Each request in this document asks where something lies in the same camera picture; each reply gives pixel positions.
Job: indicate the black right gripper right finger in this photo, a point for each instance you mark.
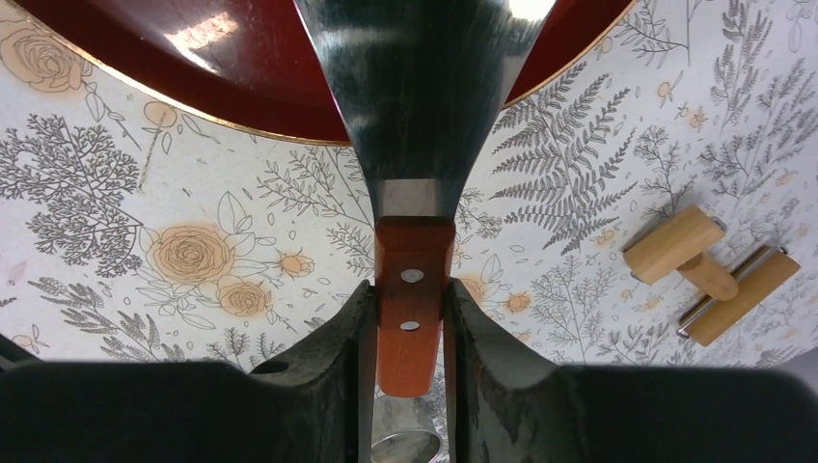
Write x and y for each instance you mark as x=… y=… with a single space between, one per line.
x=506 y=403

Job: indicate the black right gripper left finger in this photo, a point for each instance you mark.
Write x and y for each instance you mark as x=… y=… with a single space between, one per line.
x=310 y=403

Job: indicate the wooden double-ended rolling pin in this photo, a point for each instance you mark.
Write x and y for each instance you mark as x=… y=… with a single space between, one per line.
x=681 y=245

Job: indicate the metal scraper wooden handle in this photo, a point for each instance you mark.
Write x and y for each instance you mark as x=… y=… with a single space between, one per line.
x=418 y=85

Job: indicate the round red tray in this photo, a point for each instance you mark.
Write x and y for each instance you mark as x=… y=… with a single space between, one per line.
x=251 y=64

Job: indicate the floral table mat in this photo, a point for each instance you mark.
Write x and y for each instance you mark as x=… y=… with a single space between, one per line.
x=134 y=230

